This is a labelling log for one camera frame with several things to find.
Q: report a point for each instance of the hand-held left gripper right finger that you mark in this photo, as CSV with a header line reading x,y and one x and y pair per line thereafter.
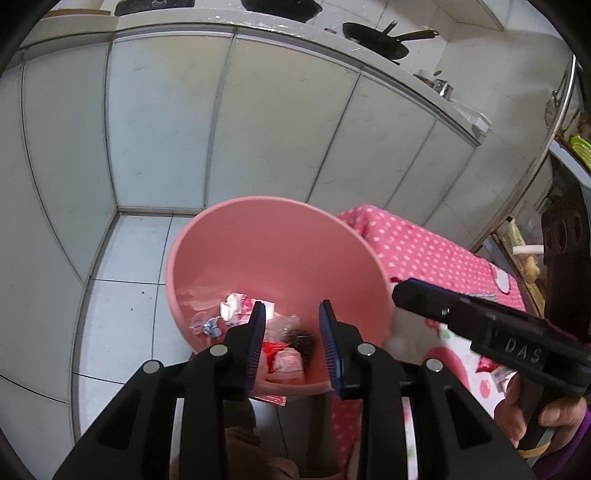
x,y
330,350

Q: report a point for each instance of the metal kettle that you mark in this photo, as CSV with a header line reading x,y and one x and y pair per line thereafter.
x,y
441,86

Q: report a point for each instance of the pink polka dot tablecloth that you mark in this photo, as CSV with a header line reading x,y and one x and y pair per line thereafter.
x,y
415,249

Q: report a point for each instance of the green plastic basket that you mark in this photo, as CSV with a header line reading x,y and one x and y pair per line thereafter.
x,y
581,150

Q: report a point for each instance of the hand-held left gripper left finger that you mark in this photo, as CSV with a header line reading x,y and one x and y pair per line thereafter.
x,y
256,350

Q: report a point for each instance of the clear plastic wrap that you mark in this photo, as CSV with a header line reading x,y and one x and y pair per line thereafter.
x,y
286,323

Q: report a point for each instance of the white packet red label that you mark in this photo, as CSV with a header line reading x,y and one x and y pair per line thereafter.
x,y
288,363

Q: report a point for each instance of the black wok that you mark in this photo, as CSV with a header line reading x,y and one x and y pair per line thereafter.
x,y
378,39
281,9

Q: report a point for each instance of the pink plastic bin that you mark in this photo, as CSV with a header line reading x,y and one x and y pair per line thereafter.
x,y
277,258

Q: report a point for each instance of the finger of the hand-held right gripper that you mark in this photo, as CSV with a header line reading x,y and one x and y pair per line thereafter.
x,y
434,309
434,287

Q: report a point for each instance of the white plastic container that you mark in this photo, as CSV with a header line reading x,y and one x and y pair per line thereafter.
x,y
473,119

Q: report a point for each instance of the steel wool scourer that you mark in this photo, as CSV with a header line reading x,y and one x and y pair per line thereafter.
x,y
300,342

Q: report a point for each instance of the yellow corn piece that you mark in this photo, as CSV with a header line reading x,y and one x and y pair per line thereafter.
x,y
531,270

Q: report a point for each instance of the person's right hand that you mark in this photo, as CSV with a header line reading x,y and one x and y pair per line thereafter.
x,y
563,413

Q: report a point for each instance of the white kitchen cabinet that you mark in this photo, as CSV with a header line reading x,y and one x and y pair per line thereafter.
x,y
277,115

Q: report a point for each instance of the red foil wrapper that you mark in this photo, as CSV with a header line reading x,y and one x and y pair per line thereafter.
x,y
487,366

